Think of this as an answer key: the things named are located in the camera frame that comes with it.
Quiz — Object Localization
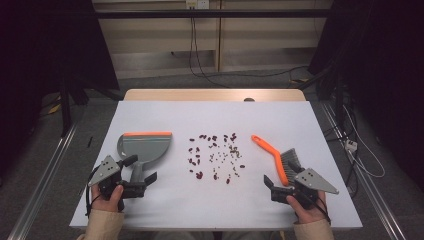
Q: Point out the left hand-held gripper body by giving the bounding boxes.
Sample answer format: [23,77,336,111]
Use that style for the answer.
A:
[87,155,148,201]

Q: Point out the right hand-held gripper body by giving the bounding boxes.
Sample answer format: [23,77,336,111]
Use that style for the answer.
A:
[270,167,340,210]

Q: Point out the grey dustpan with orange edge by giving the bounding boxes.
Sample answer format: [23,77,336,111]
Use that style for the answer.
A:
[116,131,173,184]

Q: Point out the orange-handled grey brush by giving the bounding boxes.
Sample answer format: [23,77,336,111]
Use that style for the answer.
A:
[250,134,306,187]

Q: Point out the red and green beans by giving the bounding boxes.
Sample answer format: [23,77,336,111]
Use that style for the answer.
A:
[187,132,247,185]

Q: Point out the person's right hand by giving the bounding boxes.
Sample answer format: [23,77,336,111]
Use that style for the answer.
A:
[285,190,330,225]

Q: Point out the person's left hand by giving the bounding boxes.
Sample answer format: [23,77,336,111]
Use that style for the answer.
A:
[90,184,125,213]

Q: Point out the white power strip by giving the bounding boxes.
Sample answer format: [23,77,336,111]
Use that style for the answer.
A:
[344,139,359,153]

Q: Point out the white table mat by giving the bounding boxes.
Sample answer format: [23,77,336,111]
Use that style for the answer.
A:
[69,100,364,231]

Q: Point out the black metal stand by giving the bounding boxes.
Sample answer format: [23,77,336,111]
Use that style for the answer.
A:
[58,76,124,138]
[298,64,346,129]

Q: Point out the wooden table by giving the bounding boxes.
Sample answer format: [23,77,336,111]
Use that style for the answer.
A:
[123,88,307,103]

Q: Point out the dark curtain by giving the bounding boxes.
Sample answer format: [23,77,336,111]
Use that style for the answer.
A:
[0,0,121,174]
[308,0,424,191]

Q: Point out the black metal crossbeam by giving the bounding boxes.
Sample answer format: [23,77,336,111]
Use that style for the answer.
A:
[94,9,334,19]

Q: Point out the right hand-held gripper black cable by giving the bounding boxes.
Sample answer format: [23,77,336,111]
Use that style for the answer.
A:
[311,194,332,225]

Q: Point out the hand-held gripper black cable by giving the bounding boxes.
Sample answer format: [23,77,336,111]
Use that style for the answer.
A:
[85,165,103,218]
[311,194,332,225]

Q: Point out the left hand-held gripper black cable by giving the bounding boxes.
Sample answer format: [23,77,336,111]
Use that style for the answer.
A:
[85,165,103,218]

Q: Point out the bundle of black cables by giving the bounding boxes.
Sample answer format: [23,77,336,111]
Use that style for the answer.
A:
[324,109,363,198]

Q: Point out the metal floor rail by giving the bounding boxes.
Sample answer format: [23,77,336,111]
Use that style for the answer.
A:
[319,101,408,240]
[6,123,79,240]

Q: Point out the white cable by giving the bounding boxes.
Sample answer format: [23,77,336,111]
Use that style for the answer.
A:
[343,104,387,179]

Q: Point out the black hanging cable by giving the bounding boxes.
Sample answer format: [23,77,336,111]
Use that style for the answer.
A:
[188,16,231,89]

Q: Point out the white wall socket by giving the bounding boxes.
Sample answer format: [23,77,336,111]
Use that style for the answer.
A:
[185,0,210,10]

